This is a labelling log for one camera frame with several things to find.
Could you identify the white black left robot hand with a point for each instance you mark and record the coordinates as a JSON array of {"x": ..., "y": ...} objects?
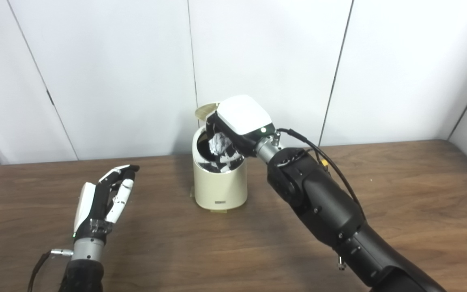
[{"x": 89, "y": 207}]

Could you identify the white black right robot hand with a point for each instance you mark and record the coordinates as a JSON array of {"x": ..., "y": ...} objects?
[{"x": 243, "y": 115}]

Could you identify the white paper ball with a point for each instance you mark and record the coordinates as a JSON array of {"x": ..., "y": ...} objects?
[{"x": 219, "y": 144}]

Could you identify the round cream bin lid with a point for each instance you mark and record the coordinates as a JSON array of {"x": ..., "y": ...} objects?
[{"x": 206, "y": 110}]

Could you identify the cream-colored cylindrical bin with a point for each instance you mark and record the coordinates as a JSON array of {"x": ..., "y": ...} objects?
[{"x": 217, "y": 186}]

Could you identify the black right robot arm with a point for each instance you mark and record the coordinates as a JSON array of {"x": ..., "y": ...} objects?
[{"x": 326, "y": 202}]

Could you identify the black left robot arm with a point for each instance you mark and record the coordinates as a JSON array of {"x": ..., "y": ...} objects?
[{"x": 83, "y": 267}]

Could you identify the yellow tape piece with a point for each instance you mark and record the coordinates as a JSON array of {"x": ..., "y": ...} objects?
[{"x": 218, "y": 210}]

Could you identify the black wall panel hinge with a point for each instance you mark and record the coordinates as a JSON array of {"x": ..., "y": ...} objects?
[{"x": 50, "y": 97}]

